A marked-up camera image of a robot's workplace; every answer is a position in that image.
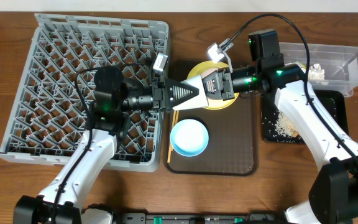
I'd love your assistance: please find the rice food waste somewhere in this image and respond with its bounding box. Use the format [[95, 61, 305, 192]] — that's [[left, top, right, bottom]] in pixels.
[[264, 111, 300, 138]]

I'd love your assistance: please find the white tissue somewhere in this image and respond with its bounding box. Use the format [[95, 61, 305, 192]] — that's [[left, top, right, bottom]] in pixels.
[[308, 63, 325, 80]]

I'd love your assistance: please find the white bowl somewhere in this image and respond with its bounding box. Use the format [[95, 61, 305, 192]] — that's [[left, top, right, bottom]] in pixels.
[[173, 75, 209, 111]]

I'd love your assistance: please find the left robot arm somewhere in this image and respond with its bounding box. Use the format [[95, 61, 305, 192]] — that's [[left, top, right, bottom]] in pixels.
[[13, 65, 204, 223]]

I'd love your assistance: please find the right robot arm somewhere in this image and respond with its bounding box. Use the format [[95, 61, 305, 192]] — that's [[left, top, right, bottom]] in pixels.
[[203, 29, 358, 223]]

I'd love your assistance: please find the black waste tray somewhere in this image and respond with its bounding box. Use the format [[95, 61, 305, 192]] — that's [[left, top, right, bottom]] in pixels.
[[261, 90, 349, 144]]

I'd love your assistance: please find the grey plastic dishwasher rack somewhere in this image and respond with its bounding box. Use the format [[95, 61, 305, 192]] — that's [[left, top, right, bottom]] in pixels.
[[0, 14, 171, 166]]

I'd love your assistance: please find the yellow round plate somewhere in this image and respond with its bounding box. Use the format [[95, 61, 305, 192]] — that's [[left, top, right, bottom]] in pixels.
[[187, 61, 239, 110]]

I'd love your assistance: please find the right wooden chopstick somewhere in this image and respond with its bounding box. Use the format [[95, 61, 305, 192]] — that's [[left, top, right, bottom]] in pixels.
[[172, 111, 179, 125]]

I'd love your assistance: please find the wooden chopstick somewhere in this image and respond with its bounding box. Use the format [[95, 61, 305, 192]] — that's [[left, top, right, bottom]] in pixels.
[[172, 111, 179, 125], [167, 123, 174, 163]]

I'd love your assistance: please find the light blue bowl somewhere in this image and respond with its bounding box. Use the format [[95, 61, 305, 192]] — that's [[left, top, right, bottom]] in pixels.
[[170, 119, 209, 157]]

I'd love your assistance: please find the left wooden chopstick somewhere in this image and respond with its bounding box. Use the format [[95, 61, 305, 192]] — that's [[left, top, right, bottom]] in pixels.
[[167, 123, 174, 163]]

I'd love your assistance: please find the dark brown serving tray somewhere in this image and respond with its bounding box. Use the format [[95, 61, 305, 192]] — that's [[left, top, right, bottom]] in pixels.
[[163, 58, 259, 177]]

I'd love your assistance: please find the clear plastic bin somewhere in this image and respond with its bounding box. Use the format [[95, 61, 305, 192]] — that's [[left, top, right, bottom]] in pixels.
[[278, 42, 358, 98]]

